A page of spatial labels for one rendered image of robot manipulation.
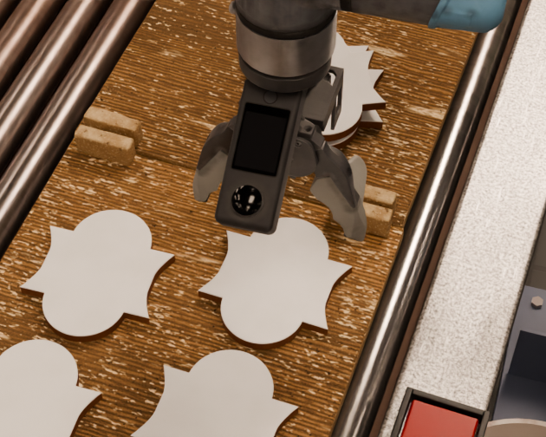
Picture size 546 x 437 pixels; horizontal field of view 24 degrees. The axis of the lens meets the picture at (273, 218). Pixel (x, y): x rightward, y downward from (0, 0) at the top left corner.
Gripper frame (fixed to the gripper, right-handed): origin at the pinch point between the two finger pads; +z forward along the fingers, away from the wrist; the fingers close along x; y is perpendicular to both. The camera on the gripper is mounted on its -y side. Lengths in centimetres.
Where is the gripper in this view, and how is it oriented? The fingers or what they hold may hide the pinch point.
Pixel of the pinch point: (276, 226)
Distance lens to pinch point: 110.2
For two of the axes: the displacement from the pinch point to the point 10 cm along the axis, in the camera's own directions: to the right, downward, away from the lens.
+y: 3.0, -7.6, 5.8
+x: -9.5, -2.4, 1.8
